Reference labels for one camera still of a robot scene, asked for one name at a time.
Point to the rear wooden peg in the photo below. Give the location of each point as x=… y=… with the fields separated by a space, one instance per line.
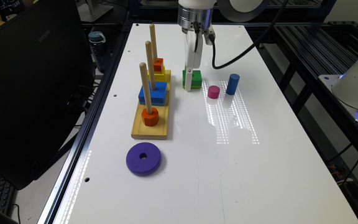
x=154 y=43

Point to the middle wooden peg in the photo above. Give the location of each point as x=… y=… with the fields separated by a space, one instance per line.
x=148 y=47

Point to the yellow square block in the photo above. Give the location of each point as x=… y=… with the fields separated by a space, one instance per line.
x=160 y=76

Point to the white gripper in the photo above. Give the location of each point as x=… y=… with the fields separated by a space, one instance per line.
x=193 y=51

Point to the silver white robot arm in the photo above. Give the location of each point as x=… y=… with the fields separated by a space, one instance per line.
x=195 y=16

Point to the small orange square block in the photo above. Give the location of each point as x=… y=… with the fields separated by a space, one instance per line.
x=158 y=65

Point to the wooden peg base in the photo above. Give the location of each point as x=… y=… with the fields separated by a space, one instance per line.
x=159 y=131

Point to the front wooden peg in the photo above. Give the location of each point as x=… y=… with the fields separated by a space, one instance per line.
x=146 y=88

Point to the orange octagon block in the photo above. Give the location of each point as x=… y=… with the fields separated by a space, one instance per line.
x=150 y=119

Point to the dark water bottle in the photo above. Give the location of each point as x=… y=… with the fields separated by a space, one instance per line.
x=100 y=50

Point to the blue tall cylinder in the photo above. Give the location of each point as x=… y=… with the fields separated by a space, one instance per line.
x=232 y=84

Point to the grey monitor stand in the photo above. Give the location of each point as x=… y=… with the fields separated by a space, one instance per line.
x=92 y=10

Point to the wooden peg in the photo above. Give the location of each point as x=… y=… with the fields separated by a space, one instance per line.
x=146 y=88
x=148 y=47
x=154 y=43

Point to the blue square block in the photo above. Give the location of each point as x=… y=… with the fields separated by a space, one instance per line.
x=158 y=96

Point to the black samsung monitor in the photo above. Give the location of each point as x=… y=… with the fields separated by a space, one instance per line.
x=46 y=78

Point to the purple ring disc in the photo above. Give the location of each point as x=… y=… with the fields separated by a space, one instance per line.
x=143 y=159

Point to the green square block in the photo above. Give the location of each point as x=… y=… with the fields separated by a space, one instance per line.
x=196 y=82

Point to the pink short cylinder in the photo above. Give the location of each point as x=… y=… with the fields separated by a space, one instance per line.
x=213 y=92

